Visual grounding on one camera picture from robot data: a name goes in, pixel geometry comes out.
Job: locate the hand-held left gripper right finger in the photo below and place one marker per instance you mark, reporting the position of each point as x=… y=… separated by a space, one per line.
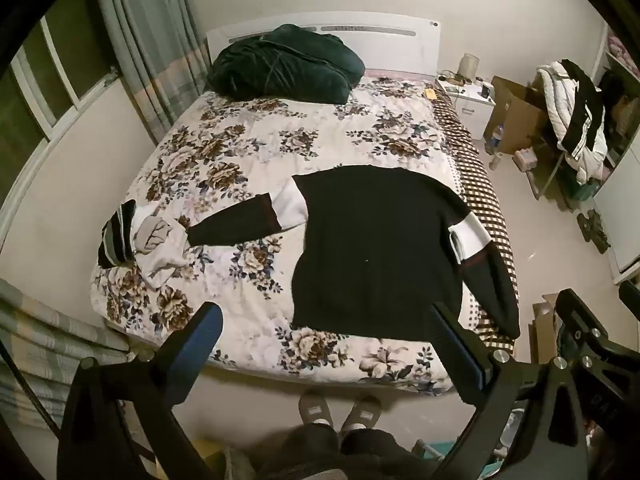
x=467 y=360

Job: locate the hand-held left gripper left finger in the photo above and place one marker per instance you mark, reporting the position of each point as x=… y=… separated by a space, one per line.
x=200 y=332

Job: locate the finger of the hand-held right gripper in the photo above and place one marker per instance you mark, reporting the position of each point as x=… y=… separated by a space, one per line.
x=631 y=296
x=580 y=312

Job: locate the black sweater with white bands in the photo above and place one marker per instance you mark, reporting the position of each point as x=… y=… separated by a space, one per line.
x=380 y=250

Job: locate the small cardboard box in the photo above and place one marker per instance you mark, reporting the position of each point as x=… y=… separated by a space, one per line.
x=542 y=330

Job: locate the white crumpled cloth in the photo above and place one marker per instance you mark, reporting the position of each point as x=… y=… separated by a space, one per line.
x=162 y=266

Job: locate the white wardrobe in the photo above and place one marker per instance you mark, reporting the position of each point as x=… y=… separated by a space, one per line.
x=620 y=210

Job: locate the teal plastic object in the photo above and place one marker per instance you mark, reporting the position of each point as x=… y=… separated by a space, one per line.
x=435 y=450

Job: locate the grey folded cloth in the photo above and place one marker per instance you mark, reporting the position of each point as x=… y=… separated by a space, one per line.
x=157 y=235

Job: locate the person's right grey slipper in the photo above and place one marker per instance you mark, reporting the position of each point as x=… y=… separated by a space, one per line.
x=361 y=411

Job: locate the person's grey slipper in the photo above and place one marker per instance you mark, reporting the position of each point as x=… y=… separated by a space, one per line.
x=361 y=411
x=315 y=410

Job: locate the dark striped folded cloth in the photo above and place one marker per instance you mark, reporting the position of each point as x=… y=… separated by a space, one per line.
x=117 y=235

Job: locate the person's left grey slipper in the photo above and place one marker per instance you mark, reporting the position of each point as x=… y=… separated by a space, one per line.
x=315 y=410

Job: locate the metal chair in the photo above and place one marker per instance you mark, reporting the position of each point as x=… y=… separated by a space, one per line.
x=550 y=175

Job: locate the pale striped curtain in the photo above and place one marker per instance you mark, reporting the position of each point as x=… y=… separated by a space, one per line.
x=45 y=340

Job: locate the pink tissue pack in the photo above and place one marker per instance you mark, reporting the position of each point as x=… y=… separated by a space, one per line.
x=526 y=159

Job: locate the brown checkered bed sheet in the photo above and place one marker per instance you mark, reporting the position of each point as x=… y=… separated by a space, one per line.
x=480 y=180

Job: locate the person's dark pants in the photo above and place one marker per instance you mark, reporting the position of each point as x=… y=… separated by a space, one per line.
x=330 y=455

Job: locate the clear water bottle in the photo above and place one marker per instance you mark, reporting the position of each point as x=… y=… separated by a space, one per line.
x=495 y=139

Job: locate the black jacket with white stripes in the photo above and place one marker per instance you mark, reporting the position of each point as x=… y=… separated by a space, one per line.
x=582 y=105

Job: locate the large open cardboard box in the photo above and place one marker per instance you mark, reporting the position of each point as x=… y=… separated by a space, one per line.
x=520 y=110

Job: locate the floral bed blanket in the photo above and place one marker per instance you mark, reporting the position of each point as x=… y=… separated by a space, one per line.
x=240 y=125

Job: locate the white nightstand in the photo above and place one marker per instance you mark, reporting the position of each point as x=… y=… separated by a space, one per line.
x=470 y=105

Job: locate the small yellow card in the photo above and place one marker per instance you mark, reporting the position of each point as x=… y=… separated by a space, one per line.
x=429 y=92

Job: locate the dark green duvet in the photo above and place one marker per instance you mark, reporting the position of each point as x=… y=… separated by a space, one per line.
x=285 y=65

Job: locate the grey-green window curtain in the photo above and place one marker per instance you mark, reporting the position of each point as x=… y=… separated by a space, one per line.
x=145 y=35

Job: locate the white-framed window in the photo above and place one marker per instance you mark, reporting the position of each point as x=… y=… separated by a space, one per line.
x=65 y=60

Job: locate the white bed headboard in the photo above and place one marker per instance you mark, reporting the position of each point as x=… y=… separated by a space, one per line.
x=390 y=50

